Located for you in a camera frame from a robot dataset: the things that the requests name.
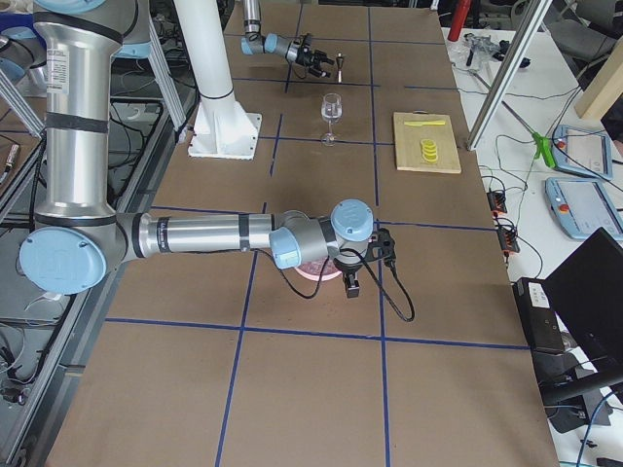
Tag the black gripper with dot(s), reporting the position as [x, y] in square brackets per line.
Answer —
[348, 268]
[301, 53]

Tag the steel cocktail jigger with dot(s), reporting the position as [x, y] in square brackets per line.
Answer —
[340, 60]

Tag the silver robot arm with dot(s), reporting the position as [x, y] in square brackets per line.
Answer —
[79, 237]
[255, 42]

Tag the clear ice cubes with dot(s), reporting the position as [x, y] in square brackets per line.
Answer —
[325, 266]

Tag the clear wine glass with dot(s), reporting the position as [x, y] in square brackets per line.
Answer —
[331, 112]

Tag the pink bowl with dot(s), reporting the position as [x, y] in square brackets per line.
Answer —
[321, 276]

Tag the yellow plastic knife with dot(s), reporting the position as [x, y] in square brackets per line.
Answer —
[425, 123]

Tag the bamboo cutting board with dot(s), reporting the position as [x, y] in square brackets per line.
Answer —
[407, 144]

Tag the black box device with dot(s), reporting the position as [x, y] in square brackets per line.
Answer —
[539, 321]

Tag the black laptop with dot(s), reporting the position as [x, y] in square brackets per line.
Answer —
[585, 290]

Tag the green clamp tool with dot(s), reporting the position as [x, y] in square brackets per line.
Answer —
[543, 149]

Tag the blue teach pendant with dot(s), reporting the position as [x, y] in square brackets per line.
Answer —
[582, 206]
[582, 152]

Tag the white pedestal column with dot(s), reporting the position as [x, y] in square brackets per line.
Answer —
[222, 129]

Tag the aluminium frame post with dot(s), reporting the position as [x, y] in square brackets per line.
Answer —
[532, 18]

